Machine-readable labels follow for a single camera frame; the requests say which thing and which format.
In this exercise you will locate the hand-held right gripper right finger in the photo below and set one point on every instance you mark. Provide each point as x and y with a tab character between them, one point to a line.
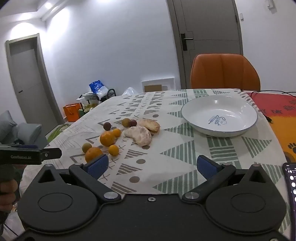
207	165

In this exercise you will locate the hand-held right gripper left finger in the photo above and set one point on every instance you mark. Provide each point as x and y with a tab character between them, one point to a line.
97	165

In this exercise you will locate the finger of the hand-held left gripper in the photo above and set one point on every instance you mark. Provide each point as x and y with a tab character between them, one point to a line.
53	153

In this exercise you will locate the large orange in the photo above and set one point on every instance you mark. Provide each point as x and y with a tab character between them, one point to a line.
107	139
93	154

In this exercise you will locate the yellow-green plum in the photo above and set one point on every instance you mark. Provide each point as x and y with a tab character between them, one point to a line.
87	147

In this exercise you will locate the small orange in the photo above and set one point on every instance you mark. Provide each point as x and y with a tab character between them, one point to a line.
116	132
113	150

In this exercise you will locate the dark red plum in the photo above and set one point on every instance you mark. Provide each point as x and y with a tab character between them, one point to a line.
107	125
133	123

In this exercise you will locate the white enamel plate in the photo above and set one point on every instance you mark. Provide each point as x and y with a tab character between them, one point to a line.
219	115

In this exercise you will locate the small brown kiwi fruit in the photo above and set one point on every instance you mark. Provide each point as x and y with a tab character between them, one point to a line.
126	122

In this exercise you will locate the person's left hand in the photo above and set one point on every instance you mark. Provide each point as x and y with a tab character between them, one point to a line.
8	193

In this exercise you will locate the green patterned cloth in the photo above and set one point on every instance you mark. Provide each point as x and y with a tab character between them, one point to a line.
56	133

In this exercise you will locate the grey sofa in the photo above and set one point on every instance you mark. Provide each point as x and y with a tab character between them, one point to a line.
13	129

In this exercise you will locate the orange box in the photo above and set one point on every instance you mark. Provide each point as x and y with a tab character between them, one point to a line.
72	113

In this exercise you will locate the plain grey door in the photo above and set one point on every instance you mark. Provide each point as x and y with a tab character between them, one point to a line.
30	88

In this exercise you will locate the patterned tablecloth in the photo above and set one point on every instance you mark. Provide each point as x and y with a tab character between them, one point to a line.
161	109

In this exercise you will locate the blue plastic bag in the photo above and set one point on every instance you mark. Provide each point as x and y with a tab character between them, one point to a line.
97	87

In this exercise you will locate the white plastic bag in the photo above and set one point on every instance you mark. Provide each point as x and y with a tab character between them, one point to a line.
130	91

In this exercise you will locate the black smartphone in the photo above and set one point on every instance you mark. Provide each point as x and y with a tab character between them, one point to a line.
291	185

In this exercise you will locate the red printed mat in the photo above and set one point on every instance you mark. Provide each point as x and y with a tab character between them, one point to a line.
277	109

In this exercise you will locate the white foam packaging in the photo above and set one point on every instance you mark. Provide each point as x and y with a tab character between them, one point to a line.
166	82

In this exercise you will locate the brown cardboard sheet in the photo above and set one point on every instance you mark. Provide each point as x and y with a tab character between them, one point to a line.
152	88

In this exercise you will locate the orange chair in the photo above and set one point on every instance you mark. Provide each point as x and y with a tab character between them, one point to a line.
224	71

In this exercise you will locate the grey door with lock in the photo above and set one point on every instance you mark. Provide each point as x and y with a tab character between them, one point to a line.
208	25

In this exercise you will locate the white wall switch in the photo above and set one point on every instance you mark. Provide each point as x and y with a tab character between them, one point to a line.
242	17

